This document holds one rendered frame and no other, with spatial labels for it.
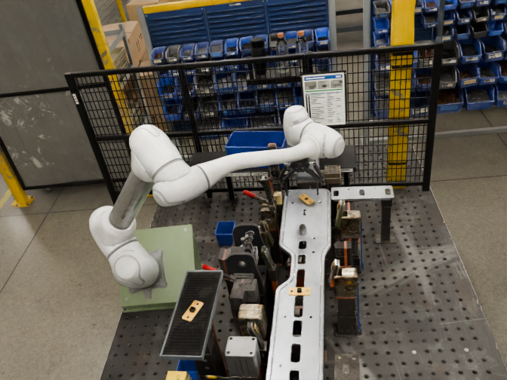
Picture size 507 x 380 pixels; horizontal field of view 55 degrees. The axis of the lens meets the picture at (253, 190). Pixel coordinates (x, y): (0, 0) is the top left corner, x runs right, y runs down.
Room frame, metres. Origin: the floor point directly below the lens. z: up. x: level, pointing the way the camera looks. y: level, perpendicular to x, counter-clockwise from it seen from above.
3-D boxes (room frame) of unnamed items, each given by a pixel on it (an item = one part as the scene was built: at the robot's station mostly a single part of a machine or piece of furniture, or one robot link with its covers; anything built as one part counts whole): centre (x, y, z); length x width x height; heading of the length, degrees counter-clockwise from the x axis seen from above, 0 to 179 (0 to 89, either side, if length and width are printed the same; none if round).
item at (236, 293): (1.24, 0.12, 0.90); 0.05 x 0.05 x 0.40; 77
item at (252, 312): (1.16, 0.08, 0.89); 0.13 x 0.11 x 0.38; 77
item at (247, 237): (1.43, 0.07, 0.94); 0.18 x 0.13 x 0.49; 167
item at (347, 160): (2.21, -0.11, 1.01); 0.90 x 0.22 x 0.03; 77
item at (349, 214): (1.64, -0.40, 0.87); 0.12 x 0.09 x 0.35; 77
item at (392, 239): (1.81, -0.62, 0.84); 0.11 x 0.06 x 0.29; 77
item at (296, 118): (1.73, -0.22, 1.47); 0.13 x 0.11 x 0.16; 34
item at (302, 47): (2.37, -0.35, 1.53); 0.06 x 0.06 x 0.20
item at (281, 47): (2.39, -0.26, 1.53); 0.06 x 0.06 x 0.20
